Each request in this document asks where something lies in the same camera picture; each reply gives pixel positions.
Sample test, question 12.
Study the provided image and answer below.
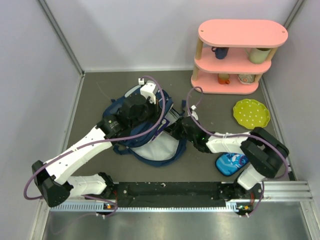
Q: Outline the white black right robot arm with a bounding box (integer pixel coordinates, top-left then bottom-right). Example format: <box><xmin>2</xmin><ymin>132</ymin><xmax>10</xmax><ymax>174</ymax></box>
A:
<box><xmin>164</xmin><ymin>116</ymin><xmax>290</xmax><ymax>201</ymax></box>

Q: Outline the pink three-tier shelf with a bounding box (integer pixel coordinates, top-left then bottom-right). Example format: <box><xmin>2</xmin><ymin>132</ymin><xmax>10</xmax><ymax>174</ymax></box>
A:
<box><xmin>191</xmin><ymin>19</ymin><xmax>289</xmax><ymax>95</ymax></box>

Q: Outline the navy blue student backpack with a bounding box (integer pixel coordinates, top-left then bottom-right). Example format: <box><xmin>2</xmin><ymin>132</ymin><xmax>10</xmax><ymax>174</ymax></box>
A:
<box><xmin>113</xmin><ymin>91</ymin><xmax>187</xmax><ymax>167</ymax></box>

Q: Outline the green polka dot plate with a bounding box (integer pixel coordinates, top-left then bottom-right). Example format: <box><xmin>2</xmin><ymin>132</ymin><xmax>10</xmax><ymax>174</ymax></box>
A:
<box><xmin>232</xmin><ymin>98</ymin><xmax>271</xmax><ymax>130</ymax></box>

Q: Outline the orange small cup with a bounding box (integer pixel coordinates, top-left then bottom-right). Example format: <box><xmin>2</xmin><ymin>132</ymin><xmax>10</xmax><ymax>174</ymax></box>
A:
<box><xmin>217</xmin><ymin>73</ymin><xmax>230</xmax><ymax>85</ymax></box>

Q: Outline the dark blue mug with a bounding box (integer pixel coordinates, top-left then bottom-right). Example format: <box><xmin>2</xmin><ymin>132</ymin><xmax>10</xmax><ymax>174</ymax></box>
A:
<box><xmin>211</xmin><ymin>46</ymin><xmax>229</xmax><ymax>60</ymax></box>

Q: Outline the aluminium frame rail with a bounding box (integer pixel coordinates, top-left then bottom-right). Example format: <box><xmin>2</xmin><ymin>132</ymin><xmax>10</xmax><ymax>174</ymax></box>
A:
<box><xmin>262</xmin><ymin>181</ymin><xmax>313</xmax><ymax>202</ymax></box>

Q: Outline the patterned small bowl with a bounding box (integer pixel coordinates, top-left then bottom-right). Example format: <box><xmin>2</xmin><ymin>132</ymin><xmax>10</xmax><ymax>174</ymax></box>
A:
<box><xmin>237</xmin><ymin>74</ymin><xmax>255</xmax><ymax>85</ymax></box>

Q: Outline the grey slotted cable duct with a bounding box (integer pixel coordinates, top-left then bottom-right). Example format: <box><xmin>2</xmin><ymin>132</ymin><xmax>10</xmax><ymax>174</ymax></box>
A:
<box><xmin>50</xmin><ymin>201</ymin><xmax>249</xmax><ymax>213</ymax></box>

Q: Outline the cream green mug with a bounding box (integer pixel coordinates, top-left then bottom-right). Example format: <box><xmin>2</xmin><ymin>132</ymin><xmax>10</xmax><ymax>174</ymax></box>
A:
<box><xmin>244</xmin><ymin>48</ymin><xmax>271</xmax><ymax>64</ymax></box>

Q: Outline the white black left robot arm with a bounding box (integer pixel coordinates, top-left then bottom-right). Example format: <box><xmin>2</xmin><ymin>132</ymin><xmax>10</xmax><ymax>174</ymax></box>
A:
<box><xmin>31</xmin><ymin>93</ymin><xmax>163</xmax><ymax>207</ymax></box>

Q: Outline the blue dinosaur pencil case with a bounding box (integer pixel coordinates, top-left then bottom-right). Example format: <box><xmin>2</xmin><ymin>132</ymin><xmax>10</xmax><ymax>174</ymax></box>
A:
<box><xmin>215</xmin><ymin>153</ymin><xmax>249</xmax><ymax>177</ymax></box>

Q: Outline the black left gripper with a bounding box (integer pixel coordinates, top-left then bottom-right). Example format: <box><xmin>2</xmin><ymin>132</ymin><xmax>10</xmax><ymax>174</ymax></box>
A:
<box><xmin>130</xmin><ymin>95</ymin><xmax>165</xmax><ymax>130</ymax></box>

